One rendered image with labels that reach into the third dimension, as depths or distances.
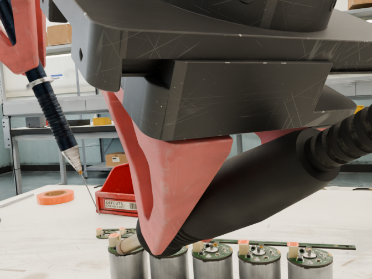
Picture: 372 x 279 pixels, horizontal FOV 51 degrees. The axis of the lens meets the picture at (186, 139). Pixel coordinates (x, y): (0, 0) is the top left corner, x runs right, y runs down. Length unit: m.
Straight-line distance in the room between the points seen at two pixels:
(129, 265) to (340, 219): 0.32
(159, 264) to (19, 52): 0.15
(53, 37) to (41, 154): 3.07
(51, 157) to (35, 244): 5.41
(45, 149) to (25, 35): 5.69
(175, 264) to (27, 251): 0.26
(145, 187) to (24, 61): 0.12
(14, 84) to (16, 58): 5.97
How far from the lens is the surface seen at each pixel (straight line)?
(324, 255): 0.24
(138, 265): 0.26
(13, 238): 0.52
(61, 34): 3.13
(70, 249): 0.45
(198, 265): 0.24
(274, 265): 0.23
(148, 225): 0.15
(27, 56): 0.24
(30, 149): 6.10
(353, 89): 2.46
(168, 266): 0.24
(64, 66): 5.66
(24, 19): 0.24
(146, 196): 0.15
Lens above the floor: 0.90
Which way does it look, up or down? 6 degrees down
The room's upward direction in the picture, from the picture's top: 3 degrees counter-clockwise
